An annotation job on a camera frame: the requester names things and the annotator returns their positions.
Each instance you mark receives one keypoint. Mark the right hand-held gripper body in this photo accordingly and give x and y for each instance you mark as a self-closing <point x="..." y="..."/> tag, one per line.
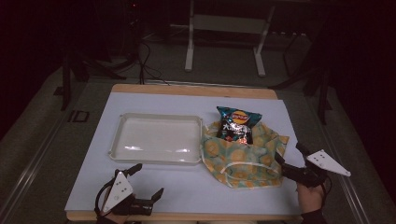
<point x="323" y="162"/>

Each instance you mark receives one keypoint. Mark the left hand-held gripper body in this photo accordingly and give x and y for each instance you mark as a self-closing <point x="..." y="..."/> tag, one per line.
<point x="119" y="189"/>

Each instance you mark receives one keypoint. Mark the yellow green patterned cloth bag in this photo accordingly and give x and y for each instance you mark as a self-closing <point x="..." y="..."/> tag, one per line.
<point x="239" y="157"/>

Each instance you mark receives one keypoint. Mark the person's left hand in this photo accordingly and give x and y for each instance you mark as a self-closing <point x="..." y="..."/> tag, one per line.
<point x="113" y="218"/>

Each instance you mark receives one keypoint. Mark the person's right hand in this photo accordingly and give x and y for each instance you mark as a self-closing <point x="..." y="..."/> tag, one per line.
<point x="309" y="197"/>

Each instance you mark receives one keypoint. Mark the white plastic tray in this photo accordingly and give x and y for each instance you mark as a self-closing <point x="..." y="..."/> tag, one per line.
<point x="157" y="138"/>

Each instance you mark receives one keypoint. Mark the blue black chip bag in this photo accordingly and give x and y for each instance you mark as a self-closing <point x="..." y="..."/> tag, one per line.
<point x="238" y="124"/>

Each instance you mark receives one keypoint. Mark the black metal stand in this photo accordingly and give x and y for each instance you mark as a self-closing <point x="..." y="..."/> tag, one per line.
<point x="66" y="81"/>
<point x="322" y="90"/>

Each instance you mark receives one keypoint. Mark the white metal stand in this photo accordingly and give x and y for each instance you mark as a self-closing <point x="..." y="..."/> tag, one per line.
<point x="229" y="24"/>

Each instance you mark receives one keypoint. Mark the black floor bracket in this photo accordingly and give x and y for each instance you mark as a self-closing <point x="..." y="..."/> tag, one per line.
<point x="78" y="116"/>

